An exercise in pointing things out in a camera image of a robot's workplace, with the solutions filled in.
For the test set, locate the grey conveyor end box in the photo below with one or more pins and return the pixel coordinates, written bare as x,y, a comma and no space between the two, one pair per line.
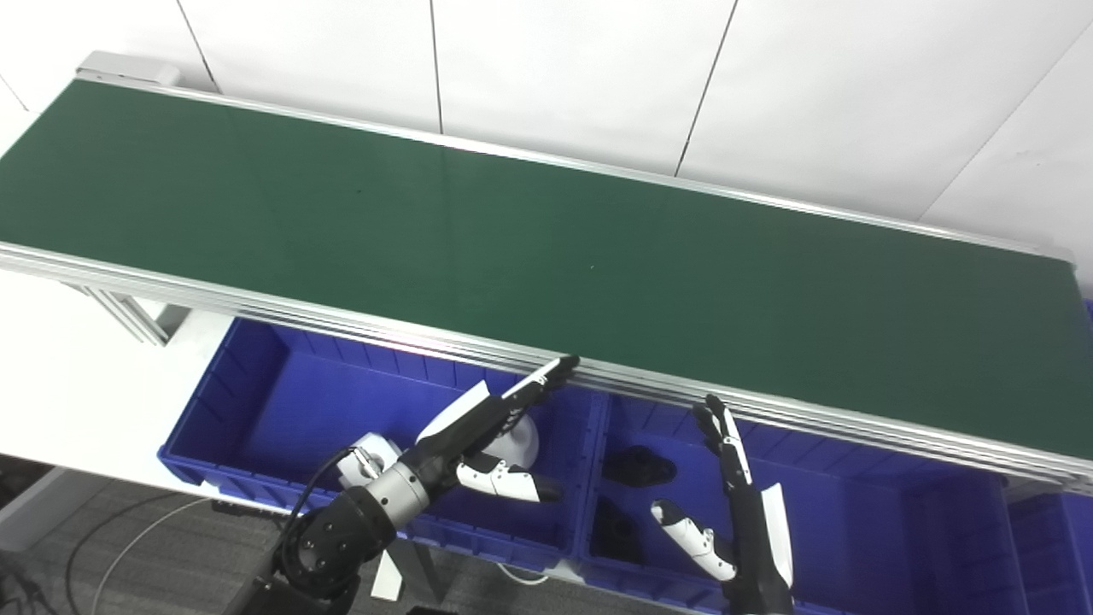
128,68

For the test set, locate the blue plastic bin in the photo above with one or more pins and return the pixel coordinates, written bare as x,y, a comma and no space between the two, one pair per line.
871,530
282,418
1059,547

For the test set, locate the aluminium conveyor leg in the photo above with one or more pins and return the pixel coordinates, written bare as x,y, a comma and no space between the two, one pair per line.
132,316

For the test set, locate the black blocky part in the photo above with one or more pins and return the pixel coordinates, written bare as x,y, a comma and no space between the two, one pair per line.
616,531

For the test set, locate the white cube part with hole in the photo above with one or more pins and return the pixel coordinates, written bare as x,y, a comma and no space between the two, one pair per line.
376,453

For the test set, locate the white round part with hole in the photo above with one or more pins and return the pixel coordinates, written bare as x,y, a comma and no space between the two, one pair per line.
525,440

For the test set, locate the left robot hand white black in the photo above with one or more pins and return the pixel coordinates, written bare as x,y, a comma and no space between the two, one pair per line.
461,436

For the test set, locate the green conveyor belt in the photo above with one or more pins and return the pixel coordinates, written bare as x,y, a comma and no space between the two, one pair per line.
546,248
359,329

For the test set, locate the white support post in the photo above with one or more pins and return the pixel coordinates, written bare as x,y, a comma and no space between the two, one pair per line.
388,576

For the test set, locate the black flat part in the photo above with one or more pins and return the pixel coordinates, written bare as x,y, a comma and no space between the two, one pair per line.
640,466

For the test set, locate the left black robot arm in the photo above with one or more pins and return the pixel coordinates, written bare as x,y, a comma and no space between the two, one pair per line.
341,538

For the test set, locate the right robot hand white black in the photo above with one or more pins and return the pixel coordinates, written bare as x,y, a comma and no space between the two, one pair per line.
760,547

